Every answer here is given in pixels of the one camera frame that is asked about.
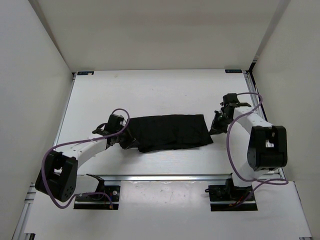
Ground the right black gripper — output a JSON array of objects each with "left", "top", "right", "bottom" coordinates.
[{"left": 208, "top": 110, "right": 235, "bottom": 136}]

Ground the black pleated skirt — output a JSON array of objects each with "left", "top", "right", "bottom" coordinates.
[{"left": 128, "top": 114, "right": 213, "bottom": 153}]

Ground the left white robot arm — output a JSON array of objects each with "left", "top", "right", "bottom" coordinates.
[{"left": 35, "top": 128, "right": 137, "bottom": 209}]

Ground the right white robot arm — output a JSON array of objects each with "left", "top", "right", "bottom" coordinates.
[{"left": 209, "top": 106, "right": 288, "bottom": 200}]

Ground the right blue corner label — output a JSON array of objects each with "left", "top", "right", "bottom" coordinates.
[{"left": 225, "top": 69, "right": 243, "bottom": 74}]

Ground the blue corner label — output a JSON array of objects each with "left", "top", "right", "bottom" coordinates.
[
  {"left": 225, "top": 69, "right": 243, "bottom": 74},
  {"left": 77, "top": 71, "right": 94, "bottom": 76}
]

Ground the left blue corner label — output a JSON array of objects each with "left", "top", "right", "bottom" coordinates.
[{"left": 77, "top": 71, "right": 94, "bottom": 76}]

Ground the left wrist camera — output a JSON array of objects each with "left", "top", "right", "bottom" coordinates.
[{"left": 92, "top": 114, "right": 125, "bottom": 136}]

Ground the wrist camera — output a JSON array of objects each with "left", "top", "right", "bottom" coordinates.
[
  {"left": 92, "top": 114, "right": 125, "bottom": 136},
  {"left": 220, "top": 93, "right": 251, "bottom": 111}
]

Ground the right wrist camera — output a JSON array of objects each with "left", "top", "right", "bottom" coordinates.
[{"left": 220, "top": 93, "right": 251, "bottom": 111}]

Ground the right aluminium frame rail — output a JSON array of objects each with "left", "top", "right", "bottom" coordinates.
[{"left": 243, "top": 70, "right": 286, "bottom": 180}]

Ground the aluminium frame rail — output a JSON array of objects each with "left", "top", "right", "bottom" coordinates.
[
  {"left": 243, "top": 70, "right": 286, "bottom": 180},
  {"left": 41, "top": 174, "right": 251, "bottom": 183}
]

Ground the front aluminium frame rail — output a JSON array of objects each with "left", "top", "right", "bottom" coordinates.
[{"left": 41, "top": 174, "right": 251, "bottom": 183}]

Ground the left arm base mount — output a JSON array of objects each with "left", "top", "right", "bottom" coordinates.
[{"left": 73, "top": 185, "right": 121, "bottom": 210}]

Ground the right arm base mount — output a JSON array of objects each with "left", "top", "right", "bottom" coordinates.
[{"left": 205, "top": 184, "right": 258, "bottom": 212}]

